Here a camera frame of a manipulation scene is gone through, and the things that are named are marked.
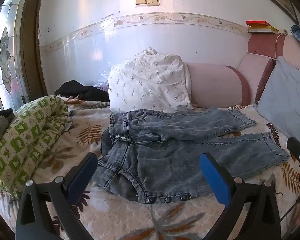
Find grey book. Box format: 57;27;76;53
248;27;279;34

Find yellow book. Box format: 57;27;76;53
250;24;278;32

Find wooden door frame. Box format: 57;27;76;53
20;0;48;103

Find red book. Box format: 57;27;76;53
246;20;267;27

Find blue denim pants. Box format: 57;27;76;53
97;108;290;204

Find pink padded headboard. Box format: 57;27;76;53
237;34;300;103

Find large dark framed picture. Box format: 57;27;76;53
242;0;300;26

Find clear plastic bag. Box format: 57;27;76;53
95;70;113;91

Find dark olive cloth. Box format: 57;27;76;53
0;109;15;153

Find leaf print bed blanket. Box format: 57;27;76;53
0;97;300;240

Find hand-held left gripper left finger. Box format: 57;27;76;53
15;152;98;240

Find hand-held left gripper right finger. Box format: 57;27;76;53
199;152;283;240

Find white leaf print pillow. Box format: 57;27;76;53
107;47;194;113

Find stained glass window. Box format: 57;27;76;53
0;0;30;111

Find light blue pillow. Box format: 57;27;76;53
255;56;300;150

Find black cloth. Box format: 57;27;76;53
54;80;110;103

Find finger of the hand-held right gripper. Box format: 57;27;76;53
287;133;300;184

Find pink bolster cushion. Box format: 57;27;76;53
186;62;251;107

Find white cord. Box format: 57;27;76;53
273;30;289;60

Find green patterned rolled blanket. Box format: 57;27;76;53
0;95;69;200

